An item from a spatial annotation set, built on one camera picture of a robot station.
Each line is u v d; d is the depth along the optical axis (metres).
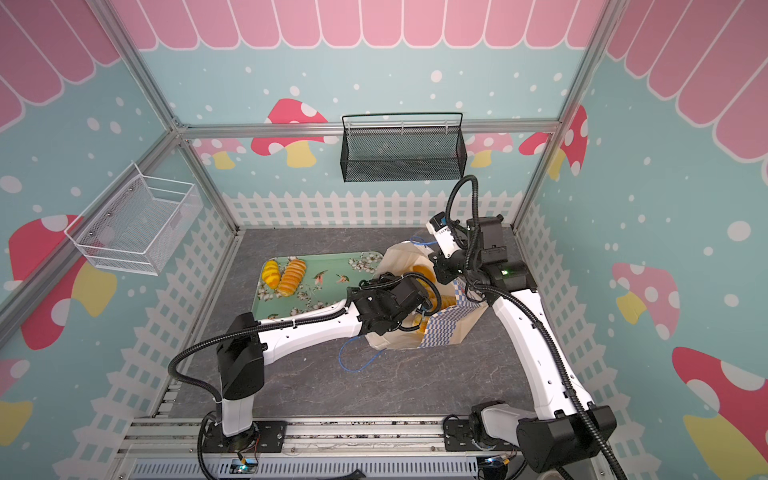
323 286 1.03
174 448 0.73
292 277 1.02
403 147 0.94
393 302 0.61
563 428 0.37
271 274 1.02
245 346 0.52
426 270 0.94
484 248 0.52
